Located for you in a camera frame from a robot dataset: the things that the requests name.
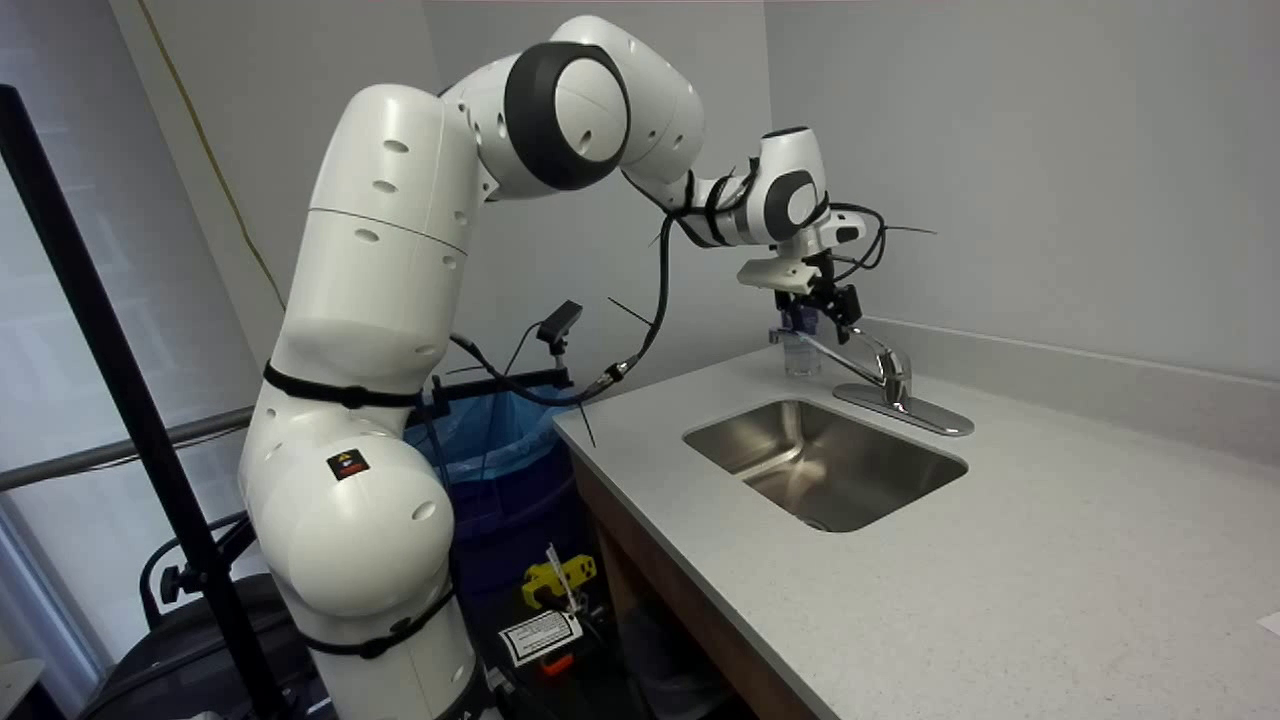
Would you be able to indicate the wooden counter cabinet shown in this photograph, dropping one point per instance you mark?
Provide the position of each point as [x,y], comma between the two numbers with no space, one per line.
[685,655]

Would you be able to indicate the black metal stand pole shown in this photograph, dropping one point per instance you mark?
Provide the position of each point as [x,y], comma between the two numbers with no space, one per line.
[69,256]

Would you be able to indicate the blue recycling bin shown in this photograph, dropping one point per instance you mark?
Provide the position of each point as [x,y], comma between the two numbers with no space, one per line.
[515,499]

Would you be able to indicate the chrome faucet handle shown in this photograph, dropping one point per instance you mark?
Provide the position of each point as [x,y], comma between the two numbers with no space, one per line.
[892,374]

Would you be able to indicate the white labelled tag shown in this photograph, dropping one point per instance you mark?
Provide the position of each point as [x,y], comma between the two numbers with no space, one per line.
[543,638]

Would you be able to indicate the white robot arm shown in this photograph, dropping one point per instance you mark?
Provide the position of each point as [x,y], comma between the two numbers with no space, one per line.
[349,516]

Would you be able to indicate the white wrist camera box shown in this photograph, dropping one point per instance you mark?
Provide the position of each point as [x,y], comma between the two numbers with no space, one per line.
[779,272]

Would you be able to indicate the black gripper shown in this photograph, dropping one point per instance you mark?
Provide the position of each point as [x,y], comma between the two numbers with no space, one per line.
[827,292]

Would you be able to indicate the stainless steel sink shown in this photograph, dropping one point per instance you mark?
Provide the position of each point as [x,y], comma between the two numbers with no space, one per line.
[817,464]

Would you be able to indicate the black camera on mount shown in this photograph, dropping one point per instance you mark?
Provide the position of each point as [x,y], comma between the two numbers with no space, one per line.
[552,330]

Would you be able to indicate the chrome faucet base plate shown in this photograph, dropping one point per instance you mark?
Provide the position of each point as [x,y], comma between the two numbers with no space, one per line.
[908,408]

